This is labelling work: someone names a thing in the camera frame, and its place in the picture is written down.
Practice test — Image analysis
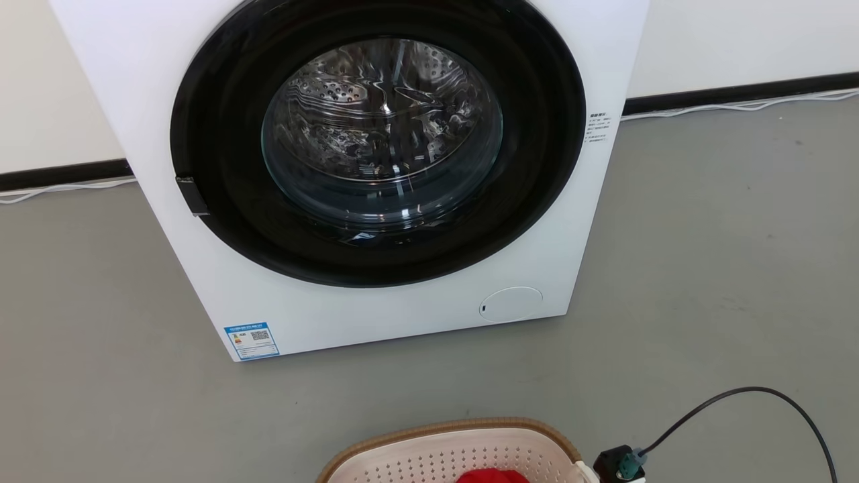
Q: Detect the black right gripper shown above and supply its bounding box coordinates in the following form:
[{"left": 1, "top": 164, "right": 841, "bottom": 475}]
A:
[{"left": 593, "top": 445, "right": 648, "bottom": 483}]

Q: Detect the beige perforated laundry basket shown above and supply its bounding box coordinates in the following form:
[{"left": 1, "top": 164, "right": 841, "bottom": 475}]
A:
[{"left": 315, "top": 418, "right": 598, "bottom": 483}]

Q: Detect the red garment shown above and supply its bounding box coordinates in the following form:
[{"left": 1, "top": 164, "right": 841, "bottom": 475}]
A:
[{"left": 456, "top": 468, "right": 531, "bottom": 483}]

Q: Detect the round white filter cover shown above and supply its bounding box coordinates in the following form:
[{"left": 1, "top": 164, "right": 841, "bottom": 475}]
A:
[{"left": 479, "top": 286, "right": 544, "bottom": 323}]

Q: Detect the black text warning sticker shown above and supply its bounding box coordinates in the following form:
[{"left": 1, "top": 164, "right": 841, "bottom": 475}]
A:
[{"left": 585, "top": 112, "right": 611, "bottom": 144}]

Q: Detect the blue energy label sticker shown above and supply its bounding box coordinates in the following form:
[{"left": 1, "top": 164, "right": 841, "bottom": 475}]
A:
[{"left": 223, "top": 323, "right": 281, "bottom": 362}]

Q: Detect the white front-load washing machine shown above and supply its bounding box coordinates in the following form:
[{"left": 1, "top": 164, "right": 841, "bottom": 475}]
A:
[{"left": 48, "top": 0, "right": 650, "bottom": 364}]

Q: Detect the black round washer door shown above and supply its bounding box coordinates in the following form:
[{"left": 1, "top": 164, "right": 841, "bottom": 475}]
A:
[{"left": 169, "top": 0, "right": 587, "bottom": 288}]

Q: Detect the white floor cable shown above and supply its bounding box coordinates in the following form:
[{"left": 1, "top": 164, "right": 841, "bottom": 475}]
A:
[
  {"left": 620, "top": 89, "right": 859, "bottom": 122},
  {"left": 0, "top": 176, "right": 138, "bottom": 205}
]

